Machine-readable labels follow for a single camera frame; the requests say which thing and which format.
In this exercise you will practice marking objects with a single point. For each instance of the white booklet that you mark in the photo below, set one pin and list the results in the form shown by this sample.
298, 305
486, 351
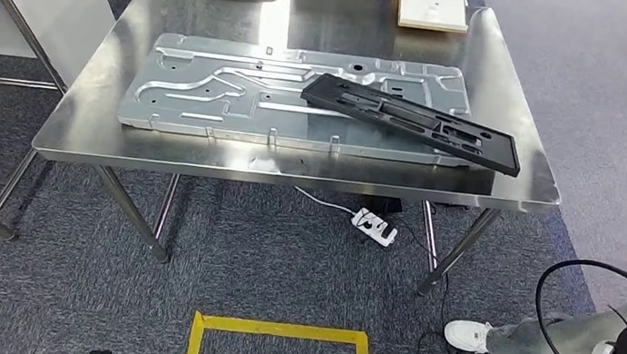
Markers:
433, 3

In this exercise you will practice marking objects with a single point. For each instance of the person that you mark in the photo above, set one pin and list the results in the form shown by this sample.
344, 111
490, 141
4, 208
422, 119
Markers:
522, 339

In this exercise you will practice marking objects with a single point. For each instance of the white power strip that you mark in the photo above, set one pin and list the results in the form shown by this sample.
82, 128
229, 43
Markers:
374, 227

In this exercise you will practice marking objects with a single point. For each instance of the stainless steel workbench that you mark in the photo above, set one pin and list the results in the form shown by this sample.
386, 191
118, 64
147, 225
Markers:
291, 160

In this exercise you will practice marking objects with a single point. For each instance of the long black plastic part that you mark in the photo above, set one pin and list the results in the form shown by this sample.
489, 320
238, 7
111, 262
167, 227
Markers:
411, 122

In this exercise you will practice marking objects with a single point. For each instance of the stamped grey metal plate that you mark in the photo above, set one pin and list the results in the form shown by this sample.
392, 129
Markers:
208, 101

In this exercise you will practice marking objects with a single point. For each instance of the open cardboard box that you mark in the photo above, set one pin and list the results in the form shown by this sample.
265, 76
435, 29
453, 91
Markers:
430, 3

